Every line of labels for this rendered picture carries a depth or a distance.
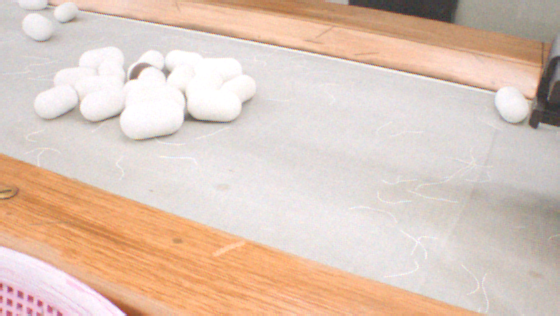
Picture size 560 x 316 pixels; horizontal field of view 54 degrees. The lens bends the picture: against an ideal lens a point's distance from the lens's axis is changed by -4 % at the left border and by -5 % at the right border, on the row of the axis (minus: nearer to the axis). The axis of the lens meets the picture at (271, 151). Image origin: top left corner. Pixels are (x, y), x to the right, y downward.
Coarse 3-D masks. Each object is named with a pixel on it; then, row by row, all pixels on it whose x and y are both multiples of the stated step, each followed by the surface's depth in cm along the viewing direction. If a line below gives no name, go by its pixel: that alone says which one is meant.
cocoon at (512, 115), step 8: (504, 88) 41; (512, 88) 40; (496, 96) 41; (504, 96) 40; (512, 96) 39; (520, 96) 39; (496, 104) 41; (504, 104) 39; (512, 104) 39; (520, 104) 39; (504, 112) 39; (512, 112) 39; (520, 112) 39; (512, 120) 39; (520, 120) 39
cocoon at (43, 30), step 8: (32, 16) 50; (40, 16) 50; (24, 24) 50; (32, 24) 49; (40, 24) 49; (48, 24) 49; (32, 32) 49; (40, 32) 49; (48, 32) 49; (40, 40) 50
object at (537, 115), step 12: (552, 48) 23; (552, 60) 23; (552, 72) 24; (540, 84) 26; (540, 96) 27; (540, 108) 26; (552, 108) 27; (528, 120) 28; (540, 120) 27; (552, 120) 27
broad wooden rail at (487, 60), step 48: (48, 0) 62; (96, 0) 60; (144, 0) 58; (192, 0) 57; (240, 0) 57; (288, 0) 59; (288, 48) 52; (336, 48) 50; (384, 48) 49; (432, 48) 48; (480, 48) 48; (528, 48) 49; (528, 96) 44
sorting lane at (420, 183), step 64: (0, 0) 64; (0, 64) 44; (64, 64) 45; (128, 64) 46; (256, 64) 47; (320, 64) 48; (0, 128) 34; (64, 128) 35; (192, 128) 36; (256, 128) 36; (320, 128) 37; (384, 128) 37; (448, 128) 38; (512, 128) 39; (128, 192) 29; (192, 192) 29; (256, 192) 29; (320, 192) 30; (384, 192) 30; (448, 192) 30; (512, 192) 31; (320, 256) 25; (384, 256) 25; (448, 256) 25; (512, 256) 26
